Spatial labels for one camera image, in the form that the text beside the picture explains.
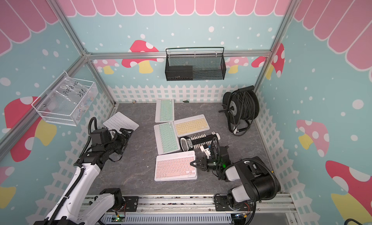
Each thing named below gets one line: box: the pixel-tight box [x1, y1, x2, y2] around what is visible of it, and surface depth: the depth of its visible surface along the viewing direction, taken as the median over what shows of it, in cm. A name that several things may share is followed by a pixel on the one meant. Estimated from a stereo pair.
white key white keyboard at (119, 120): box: [102, 111, 140, 134], surface depth 111 cm
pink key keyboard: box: [154, 150, 198, 182], surface depth 83 cm
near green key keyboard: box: [153, 121, 181, 155], surface depth 101 cm
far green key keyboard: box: [155, 98, 175, 124], surface depth 118 cm
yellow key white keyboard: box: [173, 114, 210, 138], surface depth 108 cm
